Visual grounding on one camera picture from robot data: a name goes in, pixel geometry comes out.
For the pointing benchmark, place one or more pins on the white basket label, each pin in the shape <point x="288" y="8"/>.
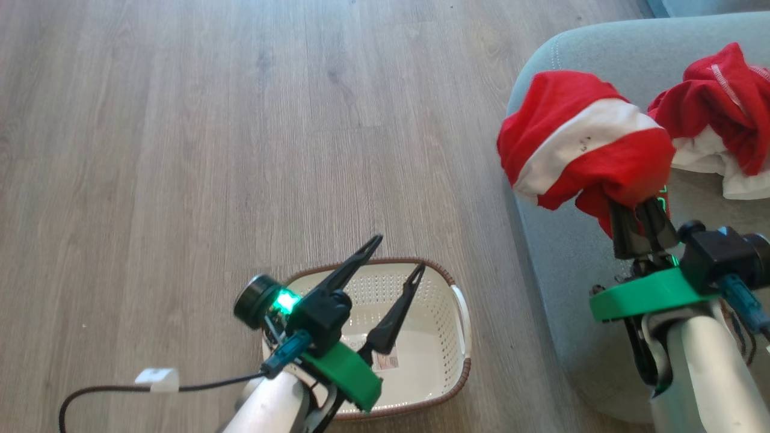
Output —
<point x="385" y="359"/>

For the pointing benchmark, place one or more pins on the red white garment with stitching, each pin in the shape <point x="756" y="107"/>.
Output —
<point x="728" y="102"/>

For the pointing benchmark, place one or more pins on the red garment with white stripe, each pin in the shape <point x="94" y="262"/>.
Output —
<point x="577" y="150"/>

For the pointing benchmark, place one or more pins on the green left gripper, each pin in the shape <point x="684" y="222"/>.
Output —
<point x="346" y="373"/>

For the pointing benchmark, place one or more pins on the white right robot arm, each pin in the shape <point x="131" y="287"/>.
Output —
<point x="704" y="379"/>

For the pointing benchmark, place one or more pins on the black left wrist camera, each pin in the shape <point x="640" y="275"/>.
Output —
<point x="316" y="316"/>

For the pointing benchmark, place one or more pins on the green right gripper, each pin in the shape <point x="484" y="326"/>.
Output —
<point x="649" y="294"/>

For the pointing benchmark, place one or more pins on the grey sofa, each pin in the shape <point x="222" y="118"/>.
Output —
<point x="565" y="270"/>

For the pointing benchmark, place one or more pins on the white laundry basket brown rim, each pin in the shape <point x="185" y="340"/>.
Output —
<point x="427" y="355"/>

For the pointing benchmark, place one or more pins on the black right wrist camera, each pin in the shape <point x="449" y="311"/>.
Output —
<point x="722" y="252"/>

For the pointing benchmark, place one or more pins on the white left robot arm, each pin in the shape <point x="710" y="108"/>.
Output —
<point x="271" y="406"/>

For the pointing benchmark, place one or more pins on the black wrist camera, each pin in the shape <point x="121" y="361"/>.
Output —
<point x="722" y="252"/>
<point x="316" y="316"/>

